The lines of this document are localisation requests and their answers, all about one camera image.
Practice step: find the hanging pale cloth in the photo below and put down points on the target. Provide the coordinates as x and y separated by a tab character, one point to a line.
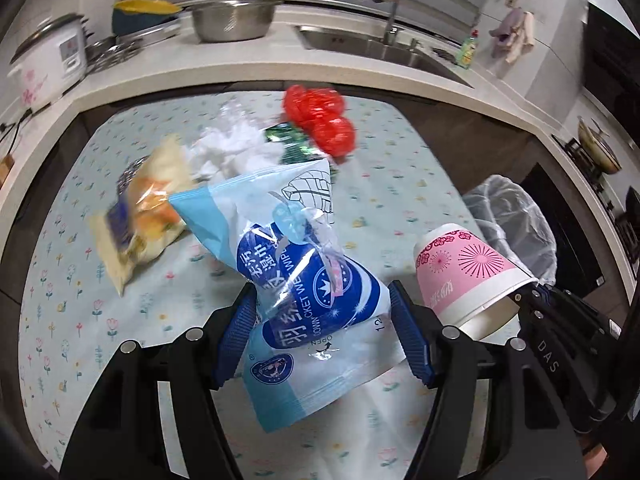
510	35

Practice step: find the gas stove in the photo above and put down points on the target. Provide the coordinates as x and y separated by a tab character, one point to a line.
595	182

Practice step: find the trash bin with clear liner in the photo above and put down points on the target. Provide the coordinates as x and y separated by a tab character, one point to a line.
520	225

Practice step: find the stainless steel bowl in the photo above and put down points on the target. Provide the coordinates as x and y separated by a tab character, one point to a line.
230	22

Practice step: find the blue wet wipes packet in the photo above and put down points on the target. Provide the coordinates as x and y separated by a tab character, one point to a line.
300	320

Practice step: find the small steel sink fitting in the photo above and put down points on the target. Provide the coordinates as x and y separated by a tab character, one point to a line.
415	45

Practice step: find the red plastic bag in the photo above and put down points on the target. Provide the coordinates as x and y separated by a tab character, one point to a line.
320	120

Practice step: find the blue yellow plastic basin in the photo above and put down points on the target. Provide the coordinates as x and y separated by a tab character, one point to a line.
145	16

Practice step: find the dark scouring pad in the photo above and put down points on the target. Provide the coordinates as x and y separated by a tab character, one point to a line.
444	52

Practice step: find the black range hood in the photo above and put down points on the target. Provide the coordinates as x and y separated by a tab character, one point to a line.
615	60

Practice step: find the green dish soap bottle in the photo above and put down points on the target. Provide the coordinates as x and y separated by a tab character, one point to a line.
466	52

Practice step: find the wooden cutting board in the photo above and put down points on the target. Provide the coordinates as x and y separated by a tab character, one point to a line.
5	167

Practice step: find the black built-in oven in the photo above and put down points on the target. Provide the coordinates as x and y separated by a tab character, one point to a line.
575	230

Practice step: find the white rice cooker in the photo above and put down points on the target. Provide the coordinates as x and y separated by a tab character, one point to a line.
50	60

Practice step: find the floral tablecloth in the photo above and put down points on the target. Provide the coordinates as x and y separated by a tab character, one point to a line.
75	310

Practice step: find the chrome faucet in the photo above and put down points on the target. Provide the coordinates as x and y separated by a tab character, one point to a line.
392	15

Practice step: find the pink paper cup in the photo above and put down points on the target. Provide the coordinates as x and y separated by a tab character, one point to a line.
465	280

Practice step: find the wok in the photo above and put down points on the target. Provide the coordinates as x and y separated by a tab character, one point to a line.
600	147

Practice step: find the green foil packet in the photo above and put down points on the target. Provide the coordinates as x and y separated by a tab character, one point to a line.
290	147

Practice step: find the steel tray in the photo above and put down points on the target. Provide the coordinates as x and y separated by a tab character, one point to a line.
150	36

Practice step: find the stainless steel sink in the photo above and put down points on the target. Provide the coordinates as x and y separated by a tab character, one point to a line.
360	42

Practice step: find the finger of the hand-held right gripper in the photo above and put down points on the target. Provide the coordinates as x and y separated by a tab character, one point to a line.
537	296

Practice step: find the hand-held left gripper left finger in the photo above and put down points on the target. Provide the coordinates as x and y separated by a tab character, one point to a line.
235	335

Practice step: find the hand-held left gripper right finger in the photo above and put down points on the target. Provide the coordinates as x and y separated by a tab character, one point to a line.
410	340

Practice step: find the small clear printed wrapper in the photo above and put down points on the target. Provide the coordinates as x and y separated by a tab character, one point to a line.
300	225

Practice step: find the yellow snack bag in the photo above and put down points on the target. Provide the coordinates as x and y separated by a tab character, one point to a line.
135	230

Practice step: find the clear plastic bag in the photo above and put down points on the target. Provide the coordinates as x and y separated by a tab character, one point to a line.
230	145

